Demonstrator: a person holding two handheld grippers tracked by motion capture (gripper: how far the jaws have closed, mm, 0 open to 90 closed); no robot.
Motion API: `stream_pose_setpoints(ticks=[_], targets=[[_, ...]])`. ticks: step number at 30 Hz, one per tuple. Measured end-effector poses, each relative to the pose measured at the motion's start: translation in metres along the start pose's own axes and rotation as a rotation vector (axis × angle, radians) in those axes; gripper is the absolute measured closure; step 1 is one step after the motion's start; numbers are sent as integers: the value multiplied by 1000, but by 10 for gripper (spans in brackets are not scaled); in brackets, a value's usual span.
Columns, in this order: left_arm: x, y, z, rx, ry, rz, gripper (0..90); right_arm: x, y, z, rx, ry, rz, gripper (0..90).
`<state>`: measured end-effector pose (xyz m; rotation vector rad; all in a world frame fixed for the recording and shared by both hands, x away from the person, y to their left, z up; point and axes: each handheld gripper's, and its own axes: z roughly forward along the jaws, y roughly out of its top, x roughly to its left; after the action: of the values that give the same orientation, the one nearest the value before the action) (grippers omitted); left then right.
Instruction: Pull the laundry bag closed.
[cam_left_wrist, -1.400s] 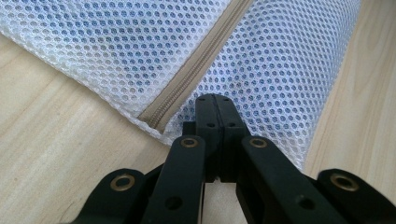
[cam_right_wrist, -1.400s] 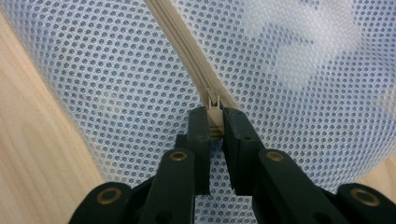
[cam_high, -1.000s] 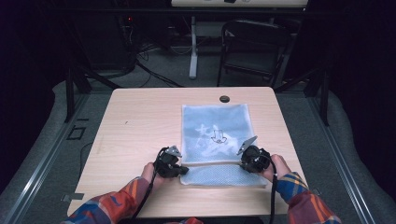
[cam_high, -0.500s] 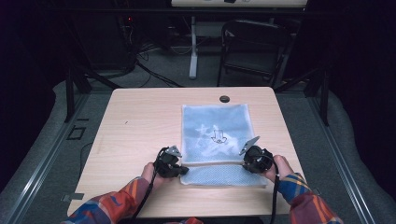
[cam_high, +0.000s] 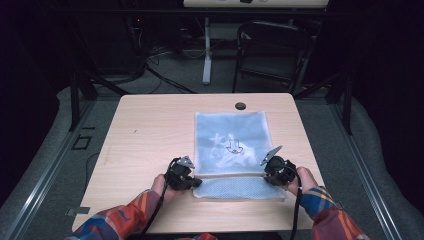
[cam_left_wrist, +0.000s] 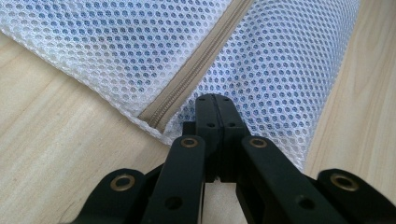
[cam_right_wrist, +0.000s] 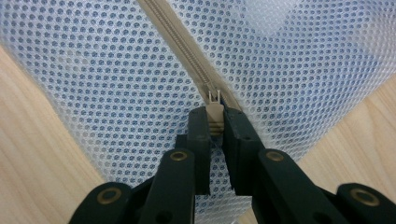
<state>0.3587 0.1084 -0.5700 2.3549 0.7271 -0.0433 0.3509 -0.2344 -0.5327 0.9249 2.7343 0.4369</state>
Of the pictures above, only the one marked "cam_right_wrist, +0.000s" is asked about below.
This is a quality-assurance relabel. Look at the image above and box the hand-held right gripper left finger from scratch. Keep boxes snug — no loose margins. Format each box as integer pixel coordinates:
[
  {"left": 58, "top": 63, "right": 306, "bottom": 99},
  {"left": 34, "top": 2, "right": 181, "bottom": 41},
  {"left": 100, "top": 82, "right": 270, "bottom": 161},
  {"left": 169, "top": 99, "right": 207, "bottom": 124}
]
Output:
[{"left": 174, "top": 105, "right": 213, "bottom": 197}]

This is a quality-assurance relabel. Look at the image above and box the blue mesh zipper bag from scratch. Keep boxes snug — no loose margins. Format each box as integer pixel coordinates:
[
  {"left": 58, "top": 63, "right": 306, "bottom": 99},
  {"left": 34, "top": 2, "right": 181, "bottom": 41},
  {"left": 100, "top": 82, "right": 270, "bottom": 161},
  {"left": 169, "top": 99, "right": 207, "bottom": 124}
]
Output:
[{"left": 0, "top": 0, "right": 396, "bottom": 224}]

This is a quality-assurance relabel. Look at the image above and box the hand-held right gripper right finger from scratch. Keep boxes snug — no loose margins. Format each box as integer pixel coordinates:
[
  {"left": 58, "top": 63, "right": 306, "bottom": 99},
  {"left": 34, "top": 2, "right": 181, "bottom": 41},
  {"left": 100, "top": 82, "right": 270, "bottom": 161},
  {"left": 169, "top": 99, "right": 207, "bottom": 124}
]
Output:
[{"left": 221, "top": 106, "right": 264, "bottom": 197}]

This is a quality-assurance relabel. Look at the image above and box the beige zipper pull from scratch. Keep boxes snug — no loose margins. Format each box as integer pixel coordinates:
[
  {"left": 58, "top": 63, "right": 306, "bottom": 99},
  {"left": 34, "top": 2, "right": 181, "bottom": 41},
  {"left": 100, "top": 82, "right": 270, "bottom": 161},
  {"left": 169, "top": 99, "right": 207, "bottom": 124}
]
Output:
[{"left": 205, "top": 89, "right": 226, "bottom": 138}]

